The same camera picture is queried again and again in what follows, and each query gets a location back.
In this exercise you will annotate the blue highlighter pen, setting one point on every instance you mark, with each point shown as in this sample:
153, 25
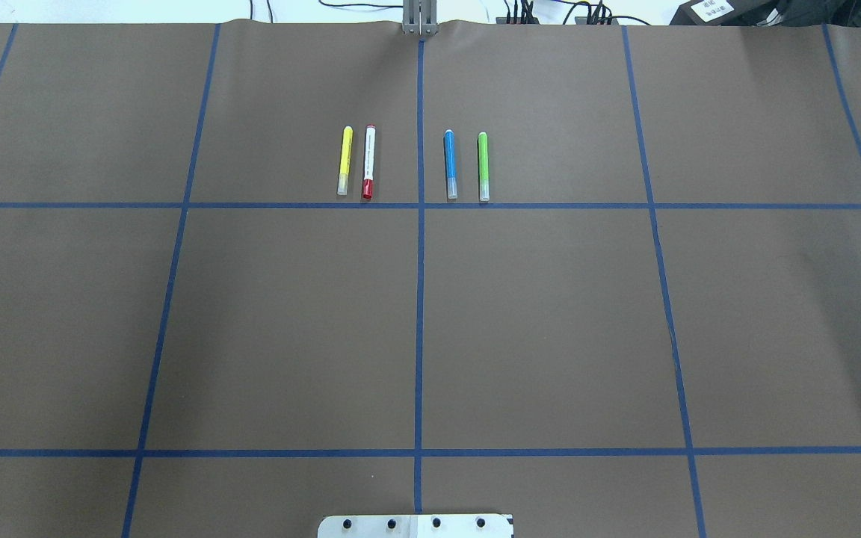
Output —
450, 156

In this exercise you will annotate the red and white marker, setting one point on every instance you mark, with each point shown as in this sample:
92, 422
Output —
369, 146

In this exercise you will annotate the green highlighter pen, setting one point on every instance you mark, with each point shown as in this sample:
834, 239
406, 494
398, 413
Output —
482, 145

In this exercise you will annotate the yellow highlighter pen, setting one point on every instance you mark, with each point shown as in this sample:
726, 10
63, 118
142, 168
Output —
345, 157

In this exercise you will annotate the brown paper table cover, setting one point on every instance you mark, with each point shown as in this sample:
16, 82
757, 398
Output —
652, 329

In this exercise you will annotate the black box with label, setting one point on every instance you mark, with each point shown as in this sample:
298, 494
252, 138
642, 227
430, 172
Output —
724, 13

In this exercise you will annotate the grey aluminium frame post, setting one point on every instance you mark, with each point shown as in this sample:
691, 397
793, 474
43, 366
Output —
419, 17

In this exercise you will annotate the white column base plate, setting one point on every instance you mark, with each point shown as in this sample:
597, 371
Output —
418, 525

